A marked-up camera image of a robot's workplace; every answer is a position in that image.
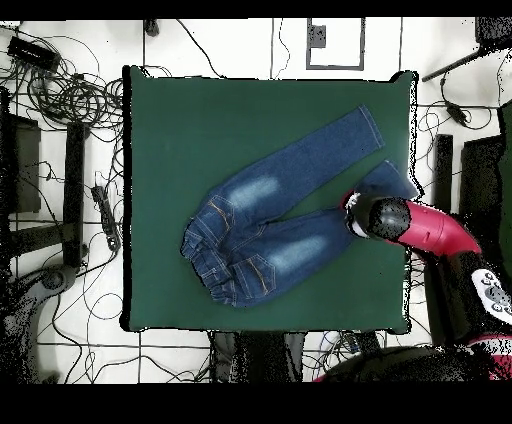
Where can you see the blue denim jeans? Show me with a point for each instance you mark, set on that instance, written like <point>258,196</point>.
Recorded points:
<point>280,200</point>

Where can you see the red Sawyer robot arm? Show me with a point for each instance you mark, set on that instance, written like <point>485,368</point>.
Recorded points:
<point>432,232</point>

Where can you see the black flat panel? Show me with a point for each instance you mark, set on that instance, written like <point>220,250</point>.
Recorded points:
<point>24,168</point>
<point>480,180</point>

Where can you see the black upright bar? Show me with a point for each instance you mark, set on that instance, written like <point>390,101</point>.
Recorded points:
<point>74,192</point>
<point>443,172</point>

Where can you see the black power adapter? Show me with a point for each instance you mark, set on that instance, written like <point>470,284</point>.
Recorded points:
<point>456,112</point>

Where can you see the dark green fabric panel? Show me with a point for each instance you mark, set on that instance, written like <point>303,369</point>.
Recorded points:
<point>507,180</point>

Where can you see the dark green table cloth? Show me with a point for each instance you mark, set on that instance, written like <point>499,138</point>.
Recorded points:
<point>180,140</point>

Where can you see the black tripod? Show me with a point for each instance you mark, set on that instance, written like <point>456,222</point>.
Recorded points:
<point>494,30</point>

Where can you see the black power strip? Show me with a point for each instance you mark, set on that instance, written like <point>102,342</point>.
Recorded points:
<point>106,214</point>

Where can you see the small black floor object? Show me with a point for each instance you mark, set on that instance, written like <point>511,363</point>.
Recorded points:
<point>151,27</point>

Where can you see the black electronics box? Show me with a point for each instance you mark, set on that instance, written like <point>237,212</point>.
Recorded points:
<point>32,52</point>

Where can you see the grey floor frame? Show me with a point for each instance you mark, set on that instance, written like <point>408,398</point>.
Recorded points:
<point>316,36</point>

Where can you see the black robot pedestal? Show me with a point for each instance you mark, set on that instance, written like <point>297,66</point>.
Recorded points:
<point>256,356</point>

